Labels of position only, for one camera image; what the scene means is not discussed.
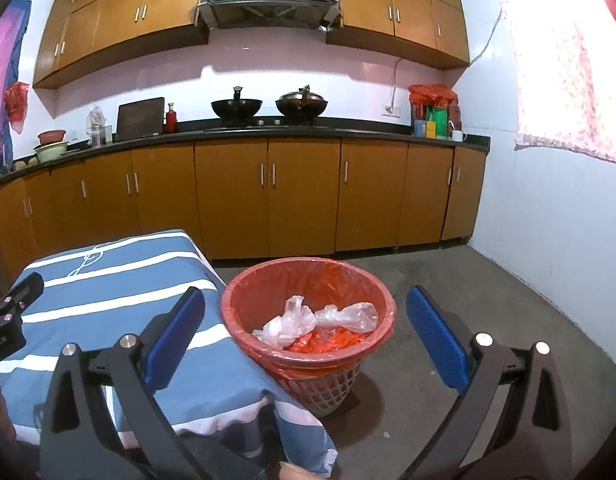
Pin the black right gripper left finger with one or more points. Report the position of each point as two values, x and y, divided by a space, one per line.
78 437

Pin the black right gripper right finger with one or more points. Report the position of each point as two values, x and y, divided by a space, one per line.
532 438

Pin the red lined trash basket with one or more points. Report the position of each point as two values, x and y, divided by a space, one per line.
320 382

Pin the brown lower kitchen cabinets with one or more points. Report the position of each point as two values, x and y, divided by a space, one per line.
248 198

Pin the brown kitchen cabinets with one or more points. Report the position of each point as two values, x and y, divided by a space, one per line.
83 36
248 198

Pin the brown upper kitchen cabinets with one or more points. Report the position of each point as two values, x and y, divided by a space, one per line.
83 36

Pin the blue white striped tablecloth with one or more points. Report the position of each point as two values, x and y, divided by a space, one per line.
94 295

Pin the stacked pink green basins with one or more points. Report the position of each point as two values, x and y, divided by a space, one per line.
52 144

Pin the clear jar with bag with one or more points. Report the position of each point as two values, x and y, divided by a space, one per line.
99 130

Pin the red hanging plastic bag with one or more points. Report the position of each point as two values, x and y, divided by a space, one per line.
16 104

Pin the orange plastic bag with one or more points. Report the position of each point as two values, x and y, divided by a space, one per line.
321 340

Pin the clear white plastic bag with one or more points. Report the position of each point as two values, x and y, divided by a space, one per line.
298 319

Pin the dark cutting board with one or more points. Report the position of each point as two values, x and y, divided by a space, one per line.
139 119

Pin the red bottle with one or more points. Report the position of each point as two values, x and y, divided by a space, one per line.
171 125

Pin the pink blue curtain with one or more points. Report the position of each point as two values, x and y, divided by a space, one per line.
13 26

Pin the white mug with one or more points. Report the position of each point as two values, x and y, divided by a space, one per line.
458 136

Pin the black wok left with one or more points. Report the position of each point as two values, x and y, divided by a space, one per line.
236 109

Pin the black wok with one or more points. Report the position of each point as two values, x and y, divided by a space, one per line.
236 109
302 105

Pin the green box on counter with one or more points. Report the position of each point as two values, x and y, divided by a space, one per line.
436 122

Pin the red bag on counter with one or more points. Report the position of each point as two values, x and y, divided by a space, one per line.
433 95

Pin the black wok right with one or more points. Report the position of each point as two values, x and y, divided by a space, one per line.
302 105

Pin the pink floral window curtain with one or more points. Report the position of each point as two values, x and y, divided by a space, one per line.
564 54

